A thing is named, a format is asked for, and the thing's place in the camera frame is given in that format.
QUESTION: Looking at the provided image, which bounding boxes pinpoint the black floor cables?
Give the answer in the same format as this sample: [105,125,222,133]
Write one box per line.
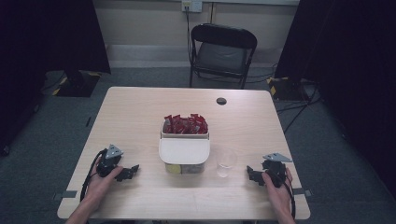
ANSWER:
[275,85,322,135]

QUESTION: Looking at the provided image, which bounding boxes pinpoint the white wall socket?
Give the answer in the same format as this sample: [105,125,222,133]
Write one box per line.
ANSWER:
[181,0,204,13]

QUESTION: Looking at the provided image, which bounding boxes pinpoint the dark curtain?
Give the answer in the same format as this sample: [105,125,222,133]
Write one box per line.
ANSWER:
[0,0,112,155]
[275,0,396,200]

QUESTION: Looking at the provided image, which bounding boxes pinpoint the pile of red packets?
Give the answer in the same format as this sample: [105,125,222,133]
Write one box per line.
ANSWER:
[163,113,209,135]

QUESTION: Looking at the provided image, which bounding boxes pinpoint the clear plastic cup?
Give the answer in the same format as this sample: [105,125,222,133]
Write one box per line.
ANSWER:
[216,148,238,178]

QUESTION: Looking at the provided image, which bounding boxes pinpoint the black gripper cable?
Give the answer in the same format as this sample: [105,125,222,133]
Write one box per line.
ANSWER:
[79,148,108,203]
[279,176,297,219]

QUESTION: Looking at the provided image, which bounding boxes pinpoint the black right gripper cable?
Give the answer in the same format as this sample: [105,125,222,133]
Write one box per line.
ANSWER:
[279,176,297,219]

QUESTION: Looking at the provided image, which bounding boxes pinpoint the pile of dark sachets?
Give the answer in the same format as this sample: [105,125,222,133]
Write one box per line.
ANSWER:
[180,163,205,174]

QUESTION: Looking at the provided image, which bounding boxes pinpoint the person's right hand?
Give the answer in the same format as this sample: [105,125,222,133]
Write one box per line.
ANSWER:
[262,169,295,214]

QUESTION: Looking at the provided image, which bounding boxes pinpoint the grey table edge bracket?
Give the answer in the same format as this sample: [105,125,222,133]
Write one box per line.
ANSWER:
[292,188,313,198]
[52,189,78,201]

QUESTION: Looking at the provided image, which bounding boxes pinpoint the person's left hand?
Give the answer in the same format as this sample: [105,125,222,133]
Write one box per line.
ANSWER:
[83,157,124,203]

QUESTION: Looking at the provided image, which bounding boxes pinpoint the black wall socket cable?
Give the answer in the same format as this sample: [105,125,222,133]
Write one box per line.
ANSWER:
[185,7,192,64]

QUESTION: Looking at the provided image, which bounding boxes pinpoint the black stand base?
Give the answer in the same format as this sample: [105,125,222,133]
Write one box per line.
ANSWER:
[51,70,102,98]
[266,77,310,102]

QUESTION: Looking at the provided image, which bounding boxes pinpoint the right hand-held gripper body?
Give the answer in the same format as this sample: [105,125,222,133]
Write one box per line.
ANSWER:
[262,151,293,189]

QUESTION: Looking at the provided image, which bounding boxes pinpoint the yellow round pod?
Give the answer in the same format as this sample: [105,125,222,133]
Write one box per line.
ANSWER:
[165,163,182,175]

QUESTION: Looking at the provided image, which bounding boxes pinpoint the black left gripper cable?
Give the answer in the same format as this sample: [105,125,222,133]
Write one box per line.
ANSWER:
[79,148,108,203]

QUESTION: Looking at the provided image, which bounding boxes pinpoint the black folding chair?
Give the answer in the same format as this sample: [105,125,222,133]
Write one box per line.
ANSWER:
[189,22,259,90]

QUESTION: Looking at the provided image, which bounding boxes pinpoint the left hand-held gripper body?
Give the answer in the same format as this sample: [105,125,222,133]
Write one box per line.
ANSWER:
[96,144,124,178]

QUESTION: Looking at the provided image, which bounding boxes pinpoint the clear storage box white lid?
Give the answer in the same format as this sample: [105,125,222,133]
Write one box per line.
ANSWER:
[158,119,211,175]

